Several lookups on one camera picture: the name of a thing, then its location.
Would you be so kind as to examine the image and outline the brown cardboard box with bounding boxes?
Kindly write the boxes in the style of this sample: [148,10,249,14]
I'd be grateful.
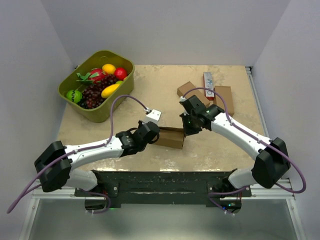
[154,126,185,150]

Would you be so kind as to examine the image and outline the green plastic basket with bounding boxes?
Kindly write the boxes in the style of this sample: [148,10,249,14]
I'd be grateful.
[58,50,135,123]

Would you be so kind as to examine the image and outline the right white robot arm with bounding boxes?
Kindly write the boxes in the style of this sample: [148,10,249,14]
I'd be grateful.
[180,95,291,197]

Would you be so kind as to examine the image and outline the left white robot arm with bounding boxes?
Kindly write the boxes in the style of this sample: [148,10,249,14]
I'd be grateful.
[34,121,160,196]

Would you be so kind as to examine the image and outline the closed brown box middle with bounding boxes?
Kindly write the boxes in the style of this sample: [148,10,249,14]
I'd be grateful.
[177,81,211,107]

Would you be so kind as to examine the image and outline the closed brown box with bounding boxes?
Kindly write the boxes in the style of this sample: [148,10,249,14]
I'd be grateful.
[177,81,211,107]
[213,86,235,117]

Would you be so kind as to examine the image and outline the closed brown box right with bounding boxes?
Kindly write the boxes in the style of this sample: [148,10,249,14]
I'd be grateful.
[213,86,235,117]

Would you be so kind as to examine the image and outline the toothpaste box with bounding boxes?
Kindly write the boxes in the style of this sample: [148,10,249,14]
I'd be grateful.
[203,72,215,101]

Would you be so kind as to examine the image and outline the yellow toy mango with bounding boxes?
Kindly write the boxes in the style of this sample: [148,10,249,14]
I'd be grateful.
[101,84,120,99]

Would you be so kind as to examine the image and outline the dark red toy grapes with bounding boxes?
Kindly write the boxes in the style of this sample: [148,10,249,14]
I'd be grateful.
[78,84,105,110]

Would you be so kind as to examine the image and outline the purple toy grapes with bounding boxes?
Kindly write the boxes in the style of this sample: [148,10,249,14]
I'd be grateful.
[97,74,118,90]

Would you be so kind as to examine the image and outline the red toy apple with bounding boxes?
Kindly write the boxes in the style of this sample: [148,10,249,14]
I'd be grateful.
[114,67,128,81]

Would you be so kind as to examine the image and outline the green toy watermelon ball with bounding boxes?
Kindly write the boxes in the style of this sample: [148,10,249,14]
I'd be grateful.
[66,90,83,104]

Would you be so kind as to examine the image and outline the pink toy dragon fruit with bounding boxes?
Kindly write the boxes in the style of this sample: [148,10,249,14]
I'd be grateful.
[88,68,108,84]

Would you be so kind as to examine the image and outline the yellow toy lemon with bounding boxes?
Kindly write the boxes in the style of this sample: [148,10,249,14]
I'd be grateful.
[102,63,116,75]

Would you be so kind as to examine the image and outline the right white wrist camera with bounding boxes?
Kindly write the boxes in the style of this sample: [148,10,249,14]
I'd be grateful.
[179,96,187,103]

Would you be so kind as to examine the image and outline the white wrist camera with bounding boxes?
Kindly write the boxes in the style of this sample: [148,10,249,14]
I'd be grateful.
[179,96,187,103]
[143,109,162,124]

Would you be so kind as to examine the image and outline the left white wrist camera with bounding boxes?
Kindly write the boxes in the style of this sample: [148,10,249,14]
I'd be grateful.
[143,109,162,124]

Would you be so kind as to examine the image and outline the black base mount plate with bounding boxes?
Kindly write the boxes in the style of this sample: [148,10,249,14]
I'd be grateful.
[74,171,252,214]

